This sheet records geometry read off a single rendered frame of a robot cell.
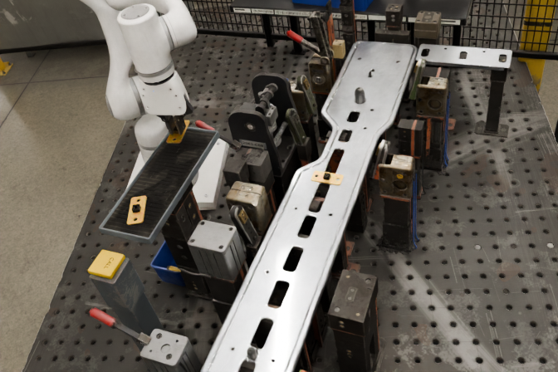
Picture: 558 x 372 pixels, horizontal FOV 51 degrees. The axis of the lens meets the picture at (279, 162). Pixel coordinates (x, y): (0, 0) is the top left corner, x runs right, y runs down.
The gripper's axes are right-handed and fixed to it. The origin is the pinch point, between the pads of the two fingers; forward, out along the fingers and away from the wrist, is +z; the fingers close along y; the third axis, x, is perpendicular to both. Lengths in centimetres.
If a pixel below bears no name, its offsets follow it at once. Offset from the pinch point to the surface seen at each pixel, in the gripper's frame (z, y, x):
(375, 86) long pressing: 24, 45, 46
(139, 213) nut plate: 7.3, -3.2, -23.1
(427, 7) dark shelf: 21, 60, 88
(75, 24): 95, -172, 208
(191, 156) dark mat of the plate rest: 7.7, 3.2, -3.4
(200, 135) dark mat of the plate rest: 7.7, 3.3, 4.5
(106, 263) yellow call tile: 7.6, -5.7, -37.1
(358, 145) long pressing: 24, 42, 19
